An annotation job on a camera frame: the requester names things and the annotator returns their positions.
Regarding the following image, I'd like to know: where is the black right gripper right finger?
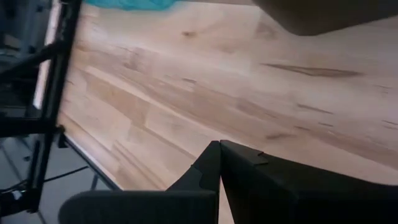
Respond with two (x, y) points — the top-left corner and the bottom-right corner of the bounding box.
(220, 139), (398, 224)

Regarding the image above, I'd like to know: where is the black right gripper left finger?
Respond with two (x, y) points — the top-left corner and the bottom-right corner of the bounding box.
(58, 140), (221, 224)

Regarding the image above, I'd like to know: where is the black trash bin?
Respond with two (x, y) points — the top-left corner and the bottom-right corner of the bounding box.
(251, 0), (398, 37)

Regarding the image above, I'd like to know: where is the teal spare plastic bag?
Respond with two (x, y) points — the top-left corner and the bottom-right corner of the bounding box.
(85, 0), (178, 12)

